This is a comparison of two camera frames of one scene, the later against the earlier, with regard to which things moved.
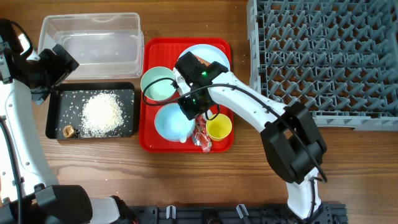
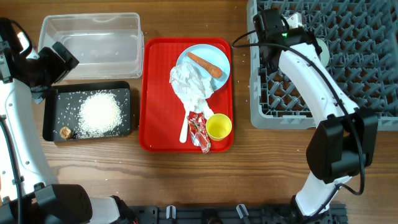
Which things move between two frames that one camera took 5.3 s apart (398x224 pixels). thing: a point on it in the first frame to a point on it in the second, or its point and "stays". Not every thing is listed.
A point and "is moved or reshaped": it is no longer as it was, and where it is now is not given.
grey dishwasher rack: (339, 58) stays
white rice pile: (102, 116) stays
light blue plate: (209, 53) stays
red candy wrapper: (200, 135) stays
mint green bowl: (161, 89) to (324, 55)
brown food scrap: (68, 132) is moved or reshaped
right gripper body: (192, 107) to (266, 65)
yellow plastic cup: (219, 128) stays
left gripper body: (51, 70) stays
